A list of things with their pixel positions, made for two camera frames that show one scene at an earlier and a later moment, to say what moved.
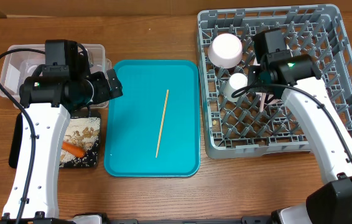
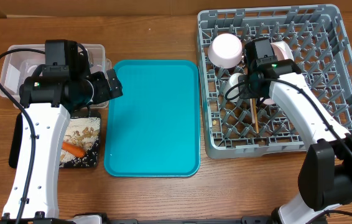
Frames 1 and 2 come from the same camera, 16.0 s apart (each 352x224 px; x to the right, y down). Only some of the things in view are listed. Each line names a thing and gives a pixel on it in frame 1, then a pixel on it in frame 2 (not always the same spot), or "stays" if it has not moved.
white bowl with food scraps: x=225 y=51 stays
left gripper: x=107 y=93 stays
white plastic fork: x=263 y=96 → x=252 y=111
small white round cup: x=236 y=81 stays
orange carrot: x=73 y=149 stays
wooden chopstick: x=162 y=122 → x=256 y=122
